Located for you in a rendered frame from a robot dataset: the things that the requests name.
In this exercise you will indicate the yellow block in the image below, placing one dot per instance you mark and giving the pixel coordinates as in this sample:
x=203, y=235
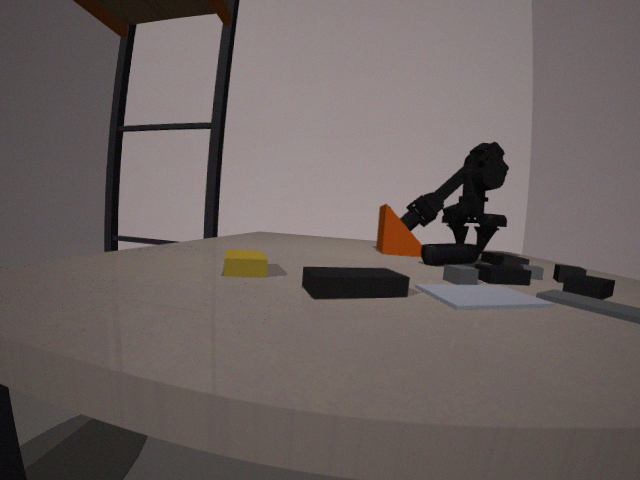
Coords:
x=245, y=263

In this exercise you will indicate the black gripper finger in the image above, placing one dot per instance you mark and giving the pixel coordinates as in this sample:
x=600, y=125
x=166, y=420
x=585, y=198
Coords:
x=483, y=237
x=460, y=232

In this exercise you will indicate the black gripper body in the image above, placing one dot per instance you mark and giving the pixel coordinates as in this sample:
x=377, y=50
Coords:
x=484, y=220

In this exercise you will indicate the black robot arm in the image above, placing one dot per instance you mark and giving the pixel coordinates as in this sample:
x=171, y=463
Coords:
x=482, y=171

